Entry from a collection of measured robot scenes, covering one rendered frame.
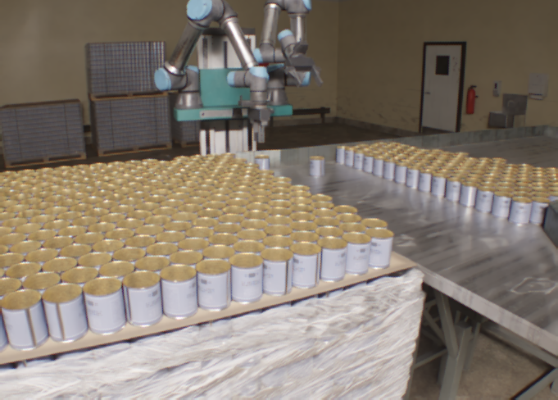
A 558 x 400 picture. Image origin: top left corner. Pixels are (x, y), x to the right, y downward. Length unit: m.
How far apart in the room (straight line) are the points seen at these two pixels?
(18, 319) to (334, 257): 0.61
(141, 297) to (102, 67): 7.50
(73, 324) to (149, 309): 0.13
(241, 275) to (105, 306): 0.26
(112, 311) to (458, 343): 1.04
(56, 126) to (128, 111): 1.33
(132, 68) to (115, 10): 2.08
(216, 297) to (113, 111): 7.50
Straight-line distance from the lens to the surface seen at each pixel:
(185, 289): 0.79
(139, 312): 0.79
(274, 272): 0.86
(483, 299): 1.03
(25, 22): 9.83
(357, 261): 0.97
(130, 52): 8.23
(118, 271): 0.88
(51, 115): 8.10
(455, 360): 1.48
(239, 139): 2.65
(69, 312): 0.76
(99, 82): 8.16
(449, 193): 1.68
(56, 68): 9.76
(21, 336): 0.79
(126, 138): 8.31
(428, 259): 1.17
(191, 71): 2.33
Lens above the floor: 1.56
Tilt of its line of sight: 17 degrees down
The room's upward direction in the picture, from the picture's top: straight up
